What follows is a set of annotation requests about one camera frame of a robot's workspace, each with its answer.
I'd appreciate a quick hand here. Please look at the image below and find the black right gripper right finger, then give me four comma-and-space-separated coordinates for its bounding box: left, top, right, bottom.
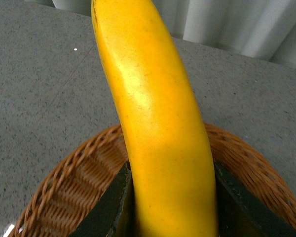
214, 161, 296, 237

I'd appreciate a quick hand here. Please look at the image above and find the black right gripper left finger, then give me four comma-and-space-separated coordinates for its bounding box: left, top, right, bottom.
70, 162, 134, 237

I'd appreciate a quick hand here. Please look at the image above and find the large yellow banana front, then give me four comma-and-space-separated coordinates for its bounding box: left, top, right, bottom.
91, 0, 219, 237

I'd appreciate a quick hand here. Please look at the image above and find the right brown wicker basket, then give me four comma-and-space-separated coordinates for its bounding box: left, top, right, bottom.
10, 124, 296, 237

